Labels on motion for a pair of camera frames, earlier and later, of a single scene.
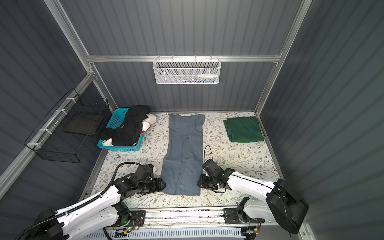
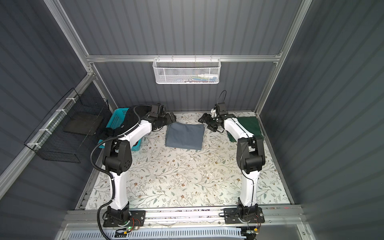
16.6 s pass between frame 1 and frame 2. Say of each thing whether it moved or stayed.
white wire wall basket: stayed
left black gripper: moved
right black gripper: moved
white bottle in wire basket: stayed
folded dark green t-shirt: stayed
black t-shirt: stayed
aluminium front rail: stayed
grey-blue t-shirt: moved
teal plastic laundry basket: stayed
